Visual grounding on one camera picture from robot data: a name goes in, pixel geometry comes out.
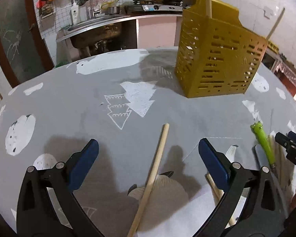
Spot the green frog handle knife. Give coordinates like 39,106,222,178
250,121,275,168

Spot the yellow perforated utensil holder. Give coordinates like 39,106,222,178
175,0,267,98

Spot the thin wooden chopstick in holder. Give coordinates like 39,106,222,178
266,7,286,41

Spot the grey patterned tablecloth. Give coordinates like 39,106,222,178
0,48,296,236

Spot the brown framed glass door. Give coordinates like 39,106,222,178
0,0,54,87

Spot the gas stove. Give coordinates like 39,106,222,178
125,4,186,14

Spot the steel sink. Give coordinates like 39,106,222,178
56,14,135,49

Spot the white soap bottle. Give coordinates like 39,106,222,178
70,1,80,25

